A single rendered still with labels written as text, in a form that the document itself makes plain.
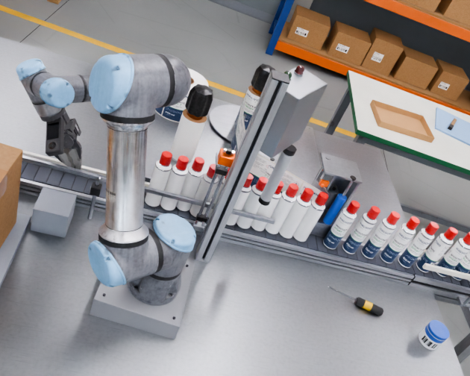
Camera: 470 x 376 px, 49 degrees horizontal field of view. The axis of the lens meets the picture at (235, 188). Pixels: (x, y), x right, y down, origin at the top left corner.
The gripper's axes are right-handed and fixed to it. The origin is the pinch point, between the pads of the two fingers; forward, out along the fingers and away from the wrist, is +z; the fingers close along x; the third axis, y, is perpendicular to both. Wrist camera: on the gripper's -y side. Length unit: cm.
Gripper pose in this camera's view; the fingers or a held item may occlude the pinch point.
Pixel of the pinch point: (76, 168)
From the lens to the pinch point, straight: 167.9
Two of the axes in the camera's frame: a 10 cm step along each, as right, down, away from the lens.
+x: -9.8, 1.5, 1.3
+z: 2.0, 7.6, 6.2
